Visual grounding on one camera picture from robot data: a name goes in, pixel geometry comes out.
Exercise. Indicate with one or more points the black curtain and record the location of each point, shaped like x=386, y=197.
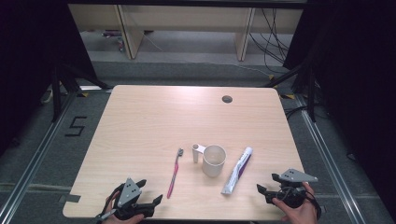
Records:
x=358, y=77
x=31, y=62

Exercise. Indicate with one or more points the person's right hand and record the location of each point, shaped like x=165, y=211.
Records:
x=300, y=215

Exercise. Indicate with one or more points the black metal stand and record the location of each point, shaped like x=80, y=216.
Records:
x=56, y=93
x=311, y=93

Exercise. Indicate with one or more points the metal floor rail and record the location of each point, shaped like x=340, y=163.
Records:
x=34, y=161
x=330, y=161

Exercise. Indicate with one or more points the white purple toothpaste tube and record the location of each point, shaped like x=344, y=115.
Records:
x=237, y=171

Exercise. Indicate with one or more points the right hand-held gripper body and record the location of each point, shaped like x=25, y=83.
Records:
x=294, y=177

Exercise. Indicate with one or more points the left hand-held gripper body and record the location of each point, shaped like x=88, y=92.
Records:
x=128, y=193

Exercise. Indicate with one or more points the person's left hand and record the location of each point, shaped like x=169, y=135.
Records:
x=121, y=221

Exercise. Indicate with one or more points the light wooden desk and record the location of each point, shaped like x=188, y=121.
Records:
x=186, y=17

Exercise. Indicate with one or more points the pink toothbrush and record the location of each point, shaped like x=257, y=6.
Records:
x=173, y=177

